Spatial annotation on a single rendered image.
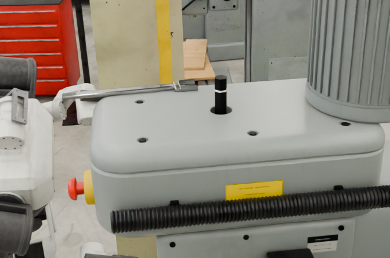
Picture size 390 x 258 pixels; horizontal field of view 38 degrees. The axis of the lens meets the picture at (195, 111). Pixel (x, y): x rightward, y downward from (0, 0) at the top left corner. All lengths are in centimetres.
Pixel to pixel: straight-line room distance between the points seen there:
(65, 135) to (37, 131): 370
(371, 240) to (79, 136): 424
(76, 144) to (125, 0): 251
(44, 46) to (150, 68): 300
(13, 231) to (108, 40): 152
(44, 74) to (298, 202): 500
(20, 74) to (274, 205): 89
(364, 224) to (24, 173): 79
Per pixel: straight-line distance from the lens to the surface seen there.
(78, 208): 412
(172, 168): 84
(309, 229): 96
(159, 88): 102
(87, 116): 173
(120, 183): 85
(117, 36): 269
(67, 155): 481
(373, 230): 102
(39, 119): 147
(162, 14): 266
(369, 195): 91
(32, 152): 142
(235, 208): 85
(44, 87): 581
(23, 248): 135
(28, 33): 565
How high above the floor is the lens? 229
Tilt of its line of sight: 25 degrees down
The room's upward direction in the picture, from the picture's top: 2 degrees counter-clockwise
